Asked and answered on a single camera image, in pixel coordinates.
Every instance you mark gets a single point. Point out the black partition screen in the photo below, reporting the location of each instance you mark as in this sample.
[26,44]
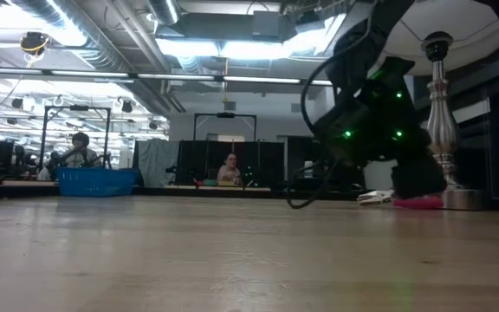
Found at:
[271,160]

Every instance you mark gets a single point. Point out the black round ceiling device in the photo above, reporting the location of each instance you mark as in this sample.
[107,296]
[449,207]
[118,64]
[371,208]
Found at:
[34,42]

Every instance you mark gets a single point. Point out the blue plastic basket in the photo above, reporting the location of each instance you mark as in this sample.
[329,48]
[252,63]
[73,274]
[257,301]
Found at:
[95,182]

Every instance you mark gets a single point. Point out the silver table lamp white shade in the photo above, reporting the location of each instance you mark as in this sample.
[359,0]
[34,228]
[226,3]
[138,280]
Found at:
[442,125]

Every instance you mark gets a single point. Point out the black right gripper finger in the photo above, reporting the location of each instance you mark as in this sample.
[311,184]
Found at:
[425,177]
[396,184]

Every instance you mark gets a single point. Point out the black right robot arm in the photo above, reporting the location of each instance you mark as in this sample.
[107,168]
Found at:
[371,30]

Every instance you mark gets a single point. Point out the silver ceiling duct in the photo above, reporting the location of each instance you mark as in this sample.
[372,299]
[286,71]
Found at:
[165,11]

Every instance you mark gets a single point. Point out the grey square wall vent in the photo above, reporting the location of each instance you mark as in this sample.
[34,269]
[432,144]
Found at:
[296,108]
[230,105]

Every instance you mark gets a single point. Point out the long strip light bar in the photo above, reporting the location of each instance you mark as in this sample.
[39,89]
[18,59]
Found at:
[258,79]

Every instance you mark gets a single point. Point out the black cabinet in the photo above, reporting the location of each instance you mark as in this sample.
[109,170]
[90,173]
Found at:
[297,156]

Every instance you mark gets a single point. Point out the black hanging spotlight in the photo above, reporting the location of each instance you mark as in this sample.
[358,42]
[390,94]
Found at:
[127,106]

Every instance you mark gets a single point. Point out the grey hanging cloth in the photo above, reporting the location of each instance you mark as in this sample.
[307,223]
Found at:
[158,160]

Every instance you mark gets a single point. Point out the person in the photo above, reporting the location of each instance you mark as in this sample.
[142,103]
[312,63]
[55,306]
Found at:
[230,171]
[79,151]

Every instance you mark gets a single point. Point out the white wipes canister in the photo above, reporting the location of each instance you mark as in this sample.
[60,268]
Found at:
[308,170]

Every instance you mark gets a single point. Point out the black metal rig frame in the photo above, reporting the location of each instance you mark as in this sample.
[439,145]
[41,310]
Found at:
[43,138]
[225,115]

